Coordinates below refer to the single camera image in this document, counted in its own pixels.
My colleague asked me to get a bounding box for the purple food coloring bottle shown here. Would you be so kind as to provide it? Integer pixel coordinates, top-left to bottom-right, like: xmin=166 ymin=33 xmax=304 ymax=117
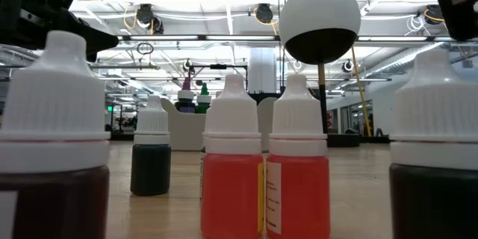
xmin=174 ymin=75 xmax=196 ymax=114

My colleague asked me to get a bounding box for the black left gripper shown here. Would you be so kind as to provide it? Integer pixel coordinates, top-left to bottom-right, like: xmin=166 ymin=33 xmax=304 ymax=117
xmin=0 ymin=0 xmax=120 ymax=63

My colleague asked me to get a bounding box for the green food coloring bottle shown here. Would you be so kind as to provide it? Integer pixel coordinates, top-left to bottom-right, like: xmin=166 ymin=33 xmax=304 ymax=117
xmin=196 ymin=82 xmax=213 ymax=115

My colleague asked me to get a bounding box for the white globe table lamp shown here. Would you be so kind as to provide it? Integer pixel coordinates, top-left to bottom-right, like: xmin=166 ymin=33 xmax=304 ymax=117
xmin=278 ymin=0 xmax=362 ymax=149

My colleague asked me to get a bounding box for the yellow hanging cable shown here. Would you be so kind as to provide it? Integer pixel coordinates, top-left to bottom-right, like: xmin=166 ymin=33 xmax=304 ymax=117
xmin=338 ymin=0 xmax=373 ymax=137

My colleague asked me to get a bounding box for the dark brown dropper bottle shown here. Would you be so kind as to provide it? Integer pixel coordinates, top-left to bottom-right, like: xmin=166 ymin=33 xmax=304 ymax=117
xmin=388 ymin=47 xmax=478 ymax=239

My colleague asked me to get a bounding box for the orange dropper bottle yellow label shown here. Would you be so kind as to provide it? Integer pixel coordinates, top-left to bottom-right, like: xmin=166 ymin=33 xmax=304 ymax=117
xmin=200 ymin=73 xmax=265 ymax=239

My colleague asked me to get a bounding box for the orange dropper bottle white label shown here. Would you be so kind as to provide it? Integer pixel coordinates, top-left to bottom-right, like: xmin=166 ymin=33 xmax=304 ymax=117
xmin=265 ymin=73 xmax=332 ymax=239

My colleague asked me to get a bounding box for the translucent plastic bin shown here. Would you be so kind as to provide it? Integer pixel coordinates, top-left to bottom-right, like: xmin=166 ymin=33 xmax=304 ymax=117
xmin=160 ymin=96 xmax=279 ymax=153

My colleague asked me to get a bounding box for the white ceiling wire bundle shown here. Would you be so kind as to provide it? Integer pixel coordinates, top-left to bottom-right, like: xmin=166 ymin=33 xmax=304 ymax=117
xmin=406 ymin=13 xmax=426 ymax=37

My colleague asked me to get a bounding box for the black distant gantry frame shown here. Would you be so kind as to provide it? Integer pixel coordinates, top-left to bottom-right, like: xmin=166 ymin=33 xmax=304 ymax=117
xmin=188 ymin=63 xmax=249 ymax=94

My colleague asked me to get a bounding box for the ceiling light strip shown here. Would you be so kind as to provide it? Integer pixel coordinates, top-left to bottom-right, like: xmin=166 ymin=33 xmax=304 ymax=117
xmin=118 ymin=34 xmax=280 ymax=42

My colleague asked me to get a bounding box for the dark red dropper bottle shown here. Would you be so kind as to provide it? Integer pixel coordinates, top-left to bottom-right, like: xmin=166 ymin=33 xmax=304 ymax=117
xmin=0 ymin=29 xmax=111 ymax=239

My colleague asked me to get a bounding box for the dark green dropper bottle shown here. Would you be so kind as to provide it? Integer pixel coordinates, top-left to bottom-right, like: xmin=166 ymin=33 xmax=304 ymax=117
xmin=129 ymin=94 xmax=173 ymax=196

